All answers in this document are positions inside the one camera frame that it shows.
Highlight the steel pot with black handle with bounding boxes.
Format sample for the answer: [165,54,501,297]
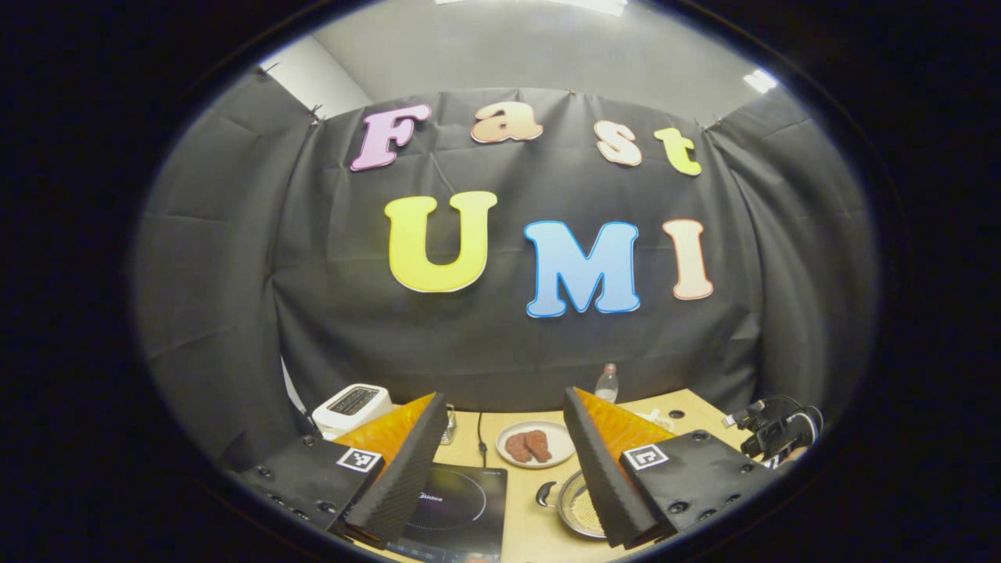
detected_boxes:
[535,469,612,541]

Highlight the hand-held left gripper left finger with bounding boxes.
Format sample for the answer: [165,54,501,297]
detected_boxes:
[239,391,449,548]

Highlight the white round plate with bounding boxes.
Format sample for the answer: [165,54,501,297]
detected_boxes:
[496,421,578,470]

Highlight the pile of soybeans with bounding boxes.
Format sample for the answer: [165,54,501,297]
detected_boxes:
[571,491,608,534]

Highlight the black induction cooktop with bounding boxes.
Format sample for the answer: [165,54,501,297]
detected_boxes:
[386,463,508,563]

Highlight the white toaster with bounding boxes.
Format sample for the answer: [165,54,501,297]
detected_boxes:
[311,383,395,441]

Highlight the large ceiling light panel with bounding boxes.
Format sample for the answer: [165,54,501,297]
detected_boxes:
[436,0,628,17]

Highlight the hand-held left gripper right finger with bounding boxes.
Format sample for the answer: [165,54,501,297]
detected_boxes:
[563,386,780,549]

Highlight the small white sauce dish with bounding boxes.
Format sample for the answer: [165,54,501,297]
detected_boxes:
[626,407,676,433]

